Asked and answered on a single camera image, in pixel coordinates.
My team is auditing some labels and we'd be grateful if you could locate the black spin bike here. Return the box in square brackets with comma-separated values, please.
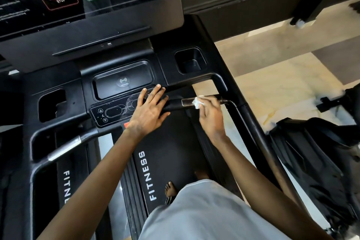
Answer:
[269, 82, 360, 238]

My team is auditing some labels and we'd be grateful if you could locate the person's left forearm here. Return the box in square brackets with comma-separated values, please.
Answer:
[38, 130, 141, 240]

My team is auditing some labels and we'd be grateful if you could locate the person's left hand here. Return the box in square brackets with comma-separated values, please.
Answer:
[125, 84, 171, 141]

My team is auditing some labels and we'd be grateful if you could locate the person's bare foot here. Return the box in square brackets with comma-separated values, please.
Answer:
[164, 181, 178, 204]

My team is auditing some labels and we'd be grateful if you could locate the small white wipe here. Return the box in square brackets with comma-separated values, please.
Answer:
[191, 96, 207, 110]

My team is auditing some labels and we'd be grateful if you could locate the person's right forearm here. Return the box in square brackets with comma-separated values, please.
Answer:
[213, 136, 333, 240]

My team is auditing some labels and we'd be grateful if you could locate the person's right hand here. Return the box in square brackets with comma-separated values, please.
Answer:
[198, 96, 228, 147]

